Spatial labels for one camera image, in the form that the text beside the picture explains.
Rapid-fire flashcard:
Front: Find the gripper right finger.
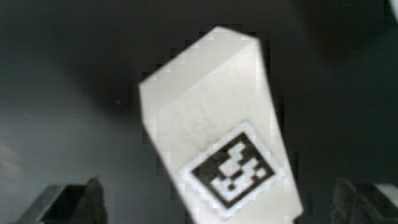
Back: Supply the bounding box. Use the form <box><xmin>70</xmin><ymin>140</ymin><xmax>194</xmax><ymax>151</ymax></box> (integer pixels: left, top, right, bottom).
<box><xmin>331</xmin><ymin>178</ymin><xmax>398</xmax><ymax>224</ymax></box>

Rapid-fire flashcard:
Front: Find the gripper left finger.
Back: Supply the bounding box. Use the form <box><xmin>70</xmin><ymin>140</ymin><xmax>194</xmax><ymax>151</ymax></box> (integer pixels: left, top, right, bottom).
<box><xmin>13</xmin><ymin>177</ymin><xmax>107</xmax><ymax>224</ymax></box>

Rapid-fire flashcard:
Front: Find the white stool leg corner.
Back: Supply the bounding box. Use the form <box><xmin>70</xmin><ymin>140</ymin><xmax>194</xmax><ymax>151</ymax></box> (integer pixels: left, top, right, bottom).
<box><xmin>139</xmin><ymin>27</ymin><xmax>303</xmax><ymax>224</ymax></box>

